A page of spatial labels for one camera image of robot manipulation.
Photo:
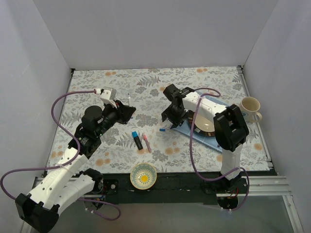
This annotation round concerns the yellow centre patterned bowl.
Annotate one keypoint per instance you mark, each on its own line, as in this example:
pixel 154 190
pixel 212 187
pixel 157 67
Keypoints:
pixel 143 176

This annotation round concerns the light blue checkered napkin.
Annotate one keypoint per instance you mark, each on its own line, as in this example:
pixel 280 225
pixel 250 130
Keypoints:
pixel 206 138

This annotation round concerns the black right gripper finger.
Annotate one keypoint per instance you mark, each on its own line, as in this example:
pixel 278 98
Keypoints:
pixel 178 120
pixel 167 114

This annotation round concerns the floral patterned tablecloth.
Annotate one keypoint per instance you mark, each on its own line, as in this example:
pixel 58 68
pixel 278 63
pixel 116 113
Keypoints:
pixel 171 150

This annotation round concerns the aluminium frame rail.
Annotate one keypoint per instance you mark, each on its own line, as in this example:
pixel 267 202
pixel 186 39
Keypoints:
pixel 269 208

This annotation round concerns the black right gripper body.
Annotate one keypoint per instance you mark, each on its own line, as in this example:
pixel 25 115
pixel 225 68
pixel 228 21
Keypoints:
pixel 175 117

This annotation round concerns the cream painted mug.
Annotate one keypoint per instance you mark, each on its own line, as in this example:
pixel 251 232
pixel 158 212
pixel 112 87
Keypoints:
pixel 250 107

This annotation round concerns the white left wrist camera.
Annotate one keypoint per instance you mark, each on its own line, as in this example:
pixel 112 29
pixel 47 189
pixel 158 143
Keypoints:
pixel 108 96

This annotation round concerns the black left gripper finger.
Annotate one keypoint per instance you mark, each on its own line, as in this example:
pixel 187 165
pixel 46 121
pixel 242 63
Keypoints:
pixel 119 110
pixel 126 112

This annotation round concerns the black blue highlighter pen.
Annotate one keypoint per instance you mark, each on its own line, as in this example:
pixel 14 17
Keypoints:
pixel 137 140

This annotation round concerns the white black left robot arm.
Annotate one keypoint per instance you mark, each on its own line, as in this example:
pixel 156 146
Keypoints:
pixel 42 206

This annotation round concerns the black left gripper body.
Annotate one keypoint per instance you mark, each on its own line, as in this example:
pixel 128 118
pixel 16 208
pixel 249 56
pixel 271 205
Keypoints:
pixel 123 112

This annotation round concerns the striped rim cream plate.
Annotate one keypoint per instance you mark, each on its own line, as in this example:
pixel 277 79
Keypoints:
pixel 204 126

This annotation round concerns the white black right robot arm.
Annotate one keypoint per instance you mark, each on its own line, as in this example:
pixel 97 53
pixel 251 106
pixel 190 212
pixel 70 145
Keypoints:
pixel 230 169

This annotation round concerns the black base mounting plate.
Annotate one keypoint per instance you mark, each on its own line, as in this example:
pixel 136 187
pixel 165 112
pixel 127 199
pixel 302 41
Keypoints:
pixel 168 188

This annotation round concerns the pink marker pen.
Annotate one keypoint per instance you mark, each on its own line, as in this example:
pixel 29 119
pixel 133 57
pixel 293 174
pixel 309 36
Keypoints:
pixel 147 143

